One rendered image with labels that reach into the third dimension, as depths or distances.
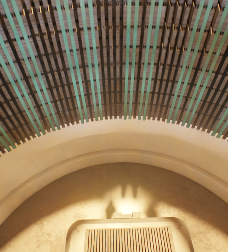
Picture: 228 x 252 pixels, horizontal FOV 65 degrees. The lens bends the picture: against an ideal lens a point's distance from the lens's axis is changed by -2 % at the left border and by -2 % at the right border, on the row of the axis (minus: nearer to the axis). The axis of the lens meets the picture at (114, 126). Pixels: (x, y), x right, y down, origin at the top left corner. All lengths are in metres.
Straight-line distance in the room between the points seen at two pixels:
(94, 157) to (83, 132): 0.35
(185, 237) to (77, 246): 0.44
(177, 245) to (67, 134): 0.67
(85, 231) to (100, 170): 0.52
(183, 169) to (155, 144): 0.25
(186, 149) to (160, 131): 0.29
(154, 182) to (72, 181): 0.54
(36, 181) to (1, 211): 0.23
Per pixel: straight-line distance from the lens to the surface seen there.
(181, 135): 0.94
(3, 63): 0.66
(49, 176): 1.26
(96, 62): 0.67
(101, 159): 1.27
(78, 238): 0.87
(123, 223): 0.87
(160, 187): 1.26
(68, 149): 1.15
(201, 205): 1.30
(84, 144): 1.16
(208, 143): 0.94
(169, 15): 0.63
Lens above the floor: 1.14
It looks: 48 degrees down
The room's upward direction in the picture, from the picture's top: 2 degrees counter-clockwise
